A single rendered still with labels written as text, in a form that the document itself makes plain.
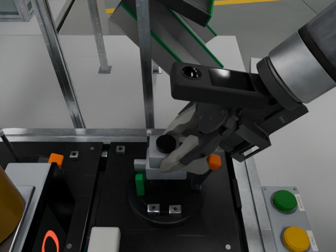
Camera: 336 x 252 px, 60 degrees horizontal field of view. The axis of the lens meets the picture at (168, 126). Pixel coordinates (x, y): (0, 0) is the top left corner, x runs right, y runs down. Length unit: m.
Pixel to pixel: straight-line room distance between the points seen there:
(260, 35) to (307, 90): 2.71
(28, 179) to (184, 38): 0.53
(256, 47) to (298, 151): 2.12
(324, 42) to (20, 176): 0.30
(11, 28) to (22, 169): 1.14
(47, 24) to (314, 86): 0.43
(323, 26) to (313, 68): 0.04
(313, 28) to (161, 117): 0.56
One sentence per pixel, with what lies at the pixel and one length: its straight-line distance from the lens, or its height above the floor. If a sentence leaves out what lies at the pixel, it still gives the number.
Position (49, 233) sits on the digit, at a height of 1.21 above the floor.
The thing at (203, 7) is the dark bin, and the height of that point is 1.19.
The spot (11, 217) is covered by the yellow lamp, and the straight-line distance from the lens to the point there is 0.21.
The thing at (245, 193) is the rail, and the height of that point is 0.96.
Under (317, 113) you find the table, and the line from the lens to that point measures 0.94.
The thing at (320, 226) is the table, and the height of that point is 0.86.
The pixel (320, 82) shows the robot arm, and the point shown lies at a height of 1.26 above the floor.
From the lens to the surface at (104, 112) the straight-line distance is 0.86.
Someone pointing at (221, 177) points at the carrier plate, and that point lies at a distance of 0.57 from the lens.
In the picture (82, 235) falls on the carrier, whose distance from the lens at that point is 0.53.
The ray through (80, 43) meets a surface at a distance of 1.18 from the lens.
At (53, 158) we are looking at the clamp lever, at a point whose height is 1.07.
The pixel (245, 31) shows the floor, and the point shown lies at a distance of 3.09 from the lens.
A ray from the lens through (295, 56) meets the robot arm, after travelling 0.34.
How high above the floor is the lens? 1.44
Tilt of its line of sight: 47 degrees down
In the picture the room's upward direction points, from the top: straight up
